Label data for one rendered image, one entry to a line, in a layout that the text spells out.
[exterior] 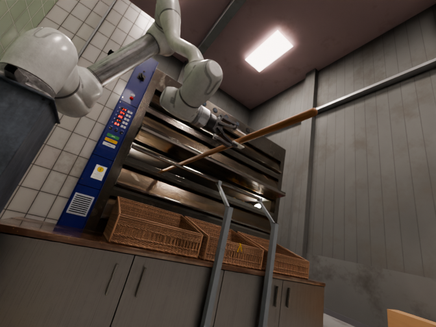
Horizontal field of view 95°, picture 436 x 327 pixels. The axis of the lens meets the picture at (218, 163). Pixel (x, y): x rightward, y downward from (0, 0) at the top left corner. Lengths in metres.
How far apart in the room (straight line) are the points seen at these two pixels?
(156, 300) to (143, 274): 0.17
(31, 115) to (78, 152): 1.00
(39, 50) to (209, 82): 0.55
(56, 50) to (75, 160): 0.98
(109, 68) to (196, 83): 0.53
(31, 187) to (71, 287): 0.78
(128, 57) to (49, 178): 1.00
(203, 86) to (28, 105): 0.52
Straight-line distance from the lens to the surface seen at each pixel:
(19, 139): 0.79
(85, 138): 1.81
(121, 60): 1.17
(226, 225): 1.41
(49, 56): 0.92
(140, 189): 1.76
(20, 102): 0.83
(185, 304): 1.43
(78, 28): 2.24
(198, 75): 0.72
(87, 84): 1.08
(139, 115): 1.94
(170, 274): 1.34
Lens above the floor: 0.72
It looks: 21 degrees up
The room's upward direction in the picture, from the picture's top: 14 degrees clockwise
